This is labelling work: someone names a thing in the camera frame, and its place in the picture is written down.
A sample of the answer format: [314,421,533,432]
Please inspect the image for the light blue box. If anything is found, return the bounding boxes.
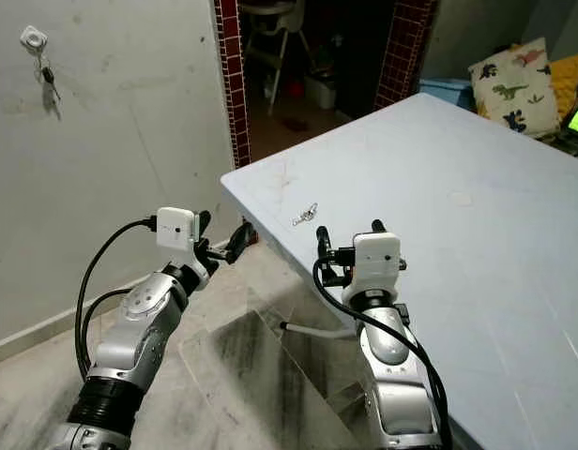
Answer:
[418,79,478,112]

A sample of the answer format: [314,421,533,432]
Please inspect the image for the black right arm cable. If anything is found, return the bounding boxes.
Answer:
[312,258,454,450]

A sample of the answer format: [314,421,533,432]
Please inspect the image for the large white table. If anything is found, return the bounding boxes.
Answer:
[220,92,578,450]

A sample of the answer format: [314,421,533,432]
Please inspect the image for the dinosaur print pillow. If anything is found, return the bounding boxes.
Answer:
[467,37,562,140]

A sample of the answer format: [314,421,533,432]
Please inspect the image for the silver keys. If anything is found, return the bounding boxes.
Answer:
[292,202,320,228]

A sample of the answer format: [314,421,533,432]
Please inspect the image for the white square wall hook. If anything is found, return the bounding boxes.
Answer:
[20,25,49,54]

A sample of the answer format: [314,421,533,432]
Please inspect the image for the yellow pillow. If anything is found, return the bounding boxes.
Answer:
[548,52,578,121]

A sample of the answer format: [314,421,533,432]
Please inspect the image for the white high chair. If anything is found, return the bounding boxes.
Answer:
[247,0,313,115]

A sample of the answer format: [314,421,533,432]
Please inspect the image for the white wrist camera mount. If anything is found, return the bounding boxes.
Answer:
[156,207,201,268]
[352,232,404,301]

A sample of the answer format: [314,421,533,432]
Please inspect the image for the black-headed key on ring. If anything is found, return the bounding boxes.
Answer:
[38,52,61,102]

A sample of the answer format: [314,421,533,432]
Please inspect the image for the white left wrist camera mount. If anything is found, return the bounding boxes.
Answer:
[156,207,201,268]

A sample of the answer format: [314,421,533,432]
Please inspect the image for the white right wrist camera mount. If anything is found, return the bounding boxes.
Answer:
[352,232,404,301]

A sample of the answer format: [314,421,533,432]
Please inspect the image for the red tiled door post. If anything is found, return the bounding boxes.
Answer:
[373,0,438,112]
[212,0,252,247]

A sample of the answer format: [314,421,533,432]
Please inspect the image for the white container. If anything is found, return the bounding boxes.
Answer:
[306,73,339,110]

